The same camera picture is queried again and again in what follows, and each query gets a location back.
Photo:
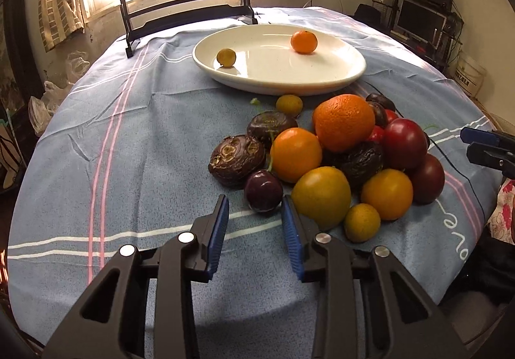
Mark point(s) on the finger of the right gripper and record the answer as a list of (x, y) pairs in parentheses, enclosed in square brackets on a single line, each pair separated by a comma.
[(493, 137), (492, 157)]

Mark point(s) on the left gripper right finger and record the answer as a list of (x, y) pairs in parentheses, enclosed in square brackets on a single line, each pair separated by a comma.
[(370, 306)]

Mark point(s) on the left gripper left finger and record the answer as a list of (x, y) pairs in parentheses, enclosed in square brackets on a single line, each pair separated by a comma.
[(109, 318)]

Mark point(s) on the dark maroon plum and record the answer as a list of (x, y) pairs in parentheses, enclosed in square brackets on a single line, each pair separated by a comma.
[(427, 180)]

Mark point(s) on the large red plum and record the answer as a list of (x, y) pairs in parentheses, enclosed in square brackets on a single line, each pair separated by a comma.
[(405, 144)]

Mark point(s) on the red cherry tomato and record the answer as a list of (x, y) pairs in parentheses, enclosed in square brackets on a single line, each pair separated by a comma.
[(391, 115), (377, 135)]

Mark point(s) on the dark cherry plum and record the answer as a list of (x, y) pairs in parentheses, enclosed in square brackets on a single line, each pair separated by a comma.
[(380, 115)]

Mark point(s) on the orange citrus fruit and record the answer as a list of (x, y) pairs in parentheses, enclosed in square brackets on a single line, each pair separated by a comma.
[(390, 192)]

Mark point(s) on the dark purple plum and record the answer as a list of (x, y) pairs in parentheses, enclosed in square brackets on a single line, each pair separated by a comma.
[(385, 102)]

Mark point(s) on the small yellow lime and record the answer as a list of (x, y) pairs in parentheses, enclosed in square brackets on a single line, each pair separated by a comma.
[(361, 223)]

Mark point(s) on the large orange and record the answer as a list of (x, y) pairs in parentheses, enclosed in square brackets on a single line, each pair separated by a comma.
[(342, 122)]

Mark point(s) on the yellow lemon fruit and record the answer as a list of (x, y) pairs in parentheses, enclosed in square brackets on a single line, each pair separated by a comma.
[(323, 195)]

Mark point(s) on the orange tangerine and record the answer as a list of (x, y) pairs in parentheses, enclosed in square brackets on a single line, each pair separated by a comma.
[(295, 152)]

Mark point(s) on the small yellow-green kumquat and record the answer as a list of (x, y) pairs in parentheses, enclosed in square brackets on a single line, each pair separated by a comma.
[(290, 105)]

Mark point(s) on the small orange mandarin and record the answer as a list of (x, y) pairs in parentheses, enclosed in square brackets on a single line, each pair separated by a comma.
[(304, 42)]

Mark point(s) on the dark red plum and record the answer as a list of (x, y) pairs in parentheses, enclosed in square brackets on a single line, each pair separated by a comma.
[(263, 192)]

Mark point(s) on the wrinkled dark passion fruit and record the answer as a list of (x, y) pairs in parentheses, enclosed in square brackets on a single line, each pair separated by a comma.
[(235, 159)]

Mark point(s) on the small yellow loquat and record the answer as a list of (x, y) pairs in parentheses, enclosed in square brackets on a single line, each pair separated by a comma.
[(226, 57)]

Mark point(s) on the white plastic bucket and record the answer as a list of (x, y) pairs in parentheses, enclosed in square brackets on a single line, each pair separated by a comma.
[(469, 74)]

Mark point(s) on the computer monitor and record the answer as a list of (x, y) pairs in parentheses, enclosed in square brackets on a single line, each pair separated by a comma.
[(417, 21)]

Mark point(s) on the white oval plate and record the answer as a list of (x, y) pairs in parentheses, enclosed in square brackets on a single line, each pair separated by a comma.
[(266, 63)]

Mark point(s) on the plastic bags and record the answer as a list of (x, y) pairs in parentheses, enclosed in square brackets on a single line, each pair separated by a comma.
[(41, 110)]

